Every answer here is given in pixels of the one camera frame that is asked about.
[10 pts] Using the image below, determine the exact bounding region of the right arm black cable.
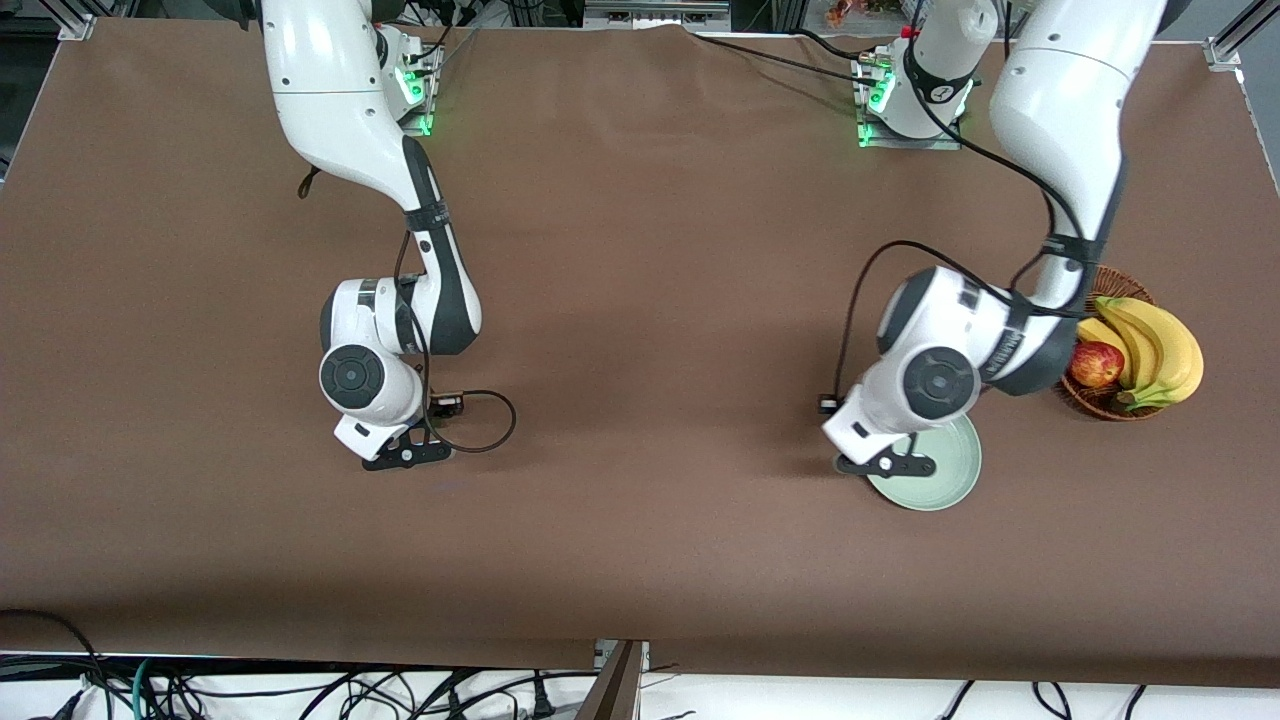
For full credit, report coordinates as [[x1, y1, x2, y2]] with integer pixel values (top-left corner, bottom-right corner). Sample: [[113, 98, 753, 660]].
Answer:
[[298, 165, 518, 455]]

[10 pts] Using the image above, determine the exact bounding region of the brown wicker basket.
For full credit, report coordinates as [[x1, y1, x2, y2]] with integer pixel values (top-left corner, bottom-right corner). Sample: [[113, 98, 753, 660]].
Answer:
[[1055, 265, 1166, 422]]

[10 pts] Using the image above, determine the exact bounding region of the small yellow banana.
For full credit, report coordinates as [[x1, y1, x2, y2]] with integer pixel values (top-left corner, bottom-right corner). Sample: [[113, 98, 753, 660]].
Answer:
[[1075, 317, 1133, 389]]

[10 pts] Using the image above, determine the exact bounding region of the black cable across cloth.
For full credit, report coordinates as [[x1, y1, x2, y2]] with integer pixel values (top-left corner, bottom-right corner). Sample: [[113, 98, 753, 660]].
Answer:
[[685, 28, 891, 91]]

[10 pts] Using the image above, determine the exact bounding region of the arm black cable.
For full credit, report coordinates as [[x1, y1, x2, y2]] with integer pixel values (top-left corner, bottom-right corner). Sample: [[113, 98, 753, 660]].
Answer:
[[298, 165, 518, 455], [836, 0, 1091, 401]]

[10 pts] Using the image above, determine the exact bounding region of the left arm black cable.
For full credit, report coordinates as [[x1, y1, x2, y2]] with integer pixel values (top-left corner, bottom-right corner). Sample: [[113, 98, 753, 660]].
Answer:
[[836, 0, 1091, 401]]

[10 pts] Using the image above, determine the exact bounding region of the black looped cable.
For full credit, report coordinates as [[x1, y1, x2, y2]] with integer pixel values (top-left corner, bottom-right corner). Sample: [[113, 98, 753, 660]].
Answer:
[[0, 608, 116, 720]]

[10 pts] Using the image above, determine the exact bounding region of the red apple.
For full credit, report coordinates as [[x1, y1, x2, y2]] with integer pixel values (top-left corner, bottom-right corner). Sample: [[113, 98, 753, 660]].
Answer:
[[1068, 341, 1126, 389]]

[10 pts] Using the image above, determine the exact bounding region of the pale green round plate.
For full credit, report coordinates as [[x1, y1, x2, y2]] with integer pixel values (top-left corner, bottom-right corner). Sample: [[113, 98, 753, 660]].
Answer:
[[866, 415, 983, 512]]

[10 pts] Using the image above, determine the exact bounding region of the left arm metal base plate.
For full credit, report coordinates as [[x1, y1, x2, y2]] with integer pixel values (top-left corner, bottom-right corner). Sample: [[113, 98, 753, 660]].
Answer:
[[858, 120, 963, 151]]

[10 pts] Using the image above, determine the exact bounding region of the table cover cloth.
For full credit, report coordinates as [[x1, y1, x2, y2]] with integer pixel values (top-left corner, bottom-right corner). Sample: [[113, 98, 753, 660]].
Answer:
[[0, 15, 1280, 689]]

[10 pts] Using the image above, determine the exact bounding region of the brown wooden post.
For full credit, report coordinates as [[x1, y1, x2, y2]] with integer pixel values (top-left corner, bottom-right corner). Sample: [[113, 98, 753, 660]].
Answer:
[[578, 640, 646, 720]]

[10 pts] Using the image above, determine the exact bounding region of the large yellow banana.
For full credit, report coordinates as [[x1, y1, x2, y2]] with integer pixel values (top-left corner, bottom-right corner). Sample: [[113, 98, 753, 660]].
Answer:
[[1110, 305, 1205, 412]]

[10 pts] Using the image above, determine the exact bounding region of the aluminium frame bar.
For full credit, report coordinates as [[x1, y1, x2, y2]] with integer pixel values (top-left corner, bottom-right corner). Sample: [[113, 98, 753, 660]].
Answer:
[[585, 0, 731, 31]]

